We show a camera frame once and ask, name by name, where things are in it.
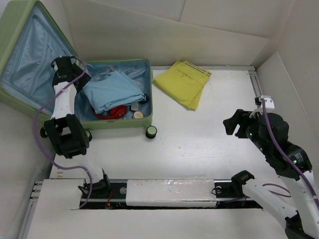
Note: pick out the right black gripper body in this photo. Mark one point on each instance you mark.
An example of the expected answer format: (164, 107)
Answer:
(251, 125)

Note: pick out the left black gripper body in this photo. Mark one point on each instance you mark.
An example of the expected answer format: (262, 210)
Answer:
(83, 81)

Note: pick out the light blue cloth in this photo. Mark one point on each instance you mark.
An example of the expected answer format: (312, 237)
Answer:
(112, 91)

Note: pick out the yellow shorts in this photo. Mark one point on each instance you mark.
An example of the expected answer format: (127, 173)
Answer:
(184, 82)

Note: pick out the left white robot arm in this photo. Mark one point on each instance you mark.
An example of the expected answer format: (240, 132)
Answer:
(66, 133)

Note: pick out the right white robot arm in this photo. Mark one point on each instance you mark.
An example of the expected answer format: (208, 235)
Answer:
(269, 133)

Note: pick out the green suitcase blue lining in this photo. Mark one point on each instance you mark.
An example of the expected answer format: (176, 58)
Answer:
(29, 40)

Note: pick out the red black headphones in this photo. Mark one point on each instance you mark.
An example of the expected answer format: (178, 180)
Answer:
(113, 114)

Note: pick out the white black rectangular box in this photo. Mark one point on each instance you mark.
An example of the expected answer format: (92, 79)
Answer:
(135, 107)

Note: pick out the beige round compact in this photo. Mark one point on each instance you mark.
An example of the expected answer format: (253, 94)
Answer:
(138, 115)

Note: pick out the dark blue round tin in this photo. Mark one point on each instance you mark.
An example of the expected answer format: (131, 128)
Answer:
(144, 101)

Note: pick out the white foam base cover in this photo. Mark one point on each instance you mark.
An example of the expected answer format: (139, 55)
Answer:
(179, 193)

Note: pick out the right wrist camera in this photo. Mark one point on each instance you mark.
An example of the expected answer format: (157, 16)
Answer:
(264, 102)

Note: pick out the black metal base rail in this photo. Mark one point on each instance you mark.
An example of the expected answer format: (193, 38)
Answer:
(116, 200)

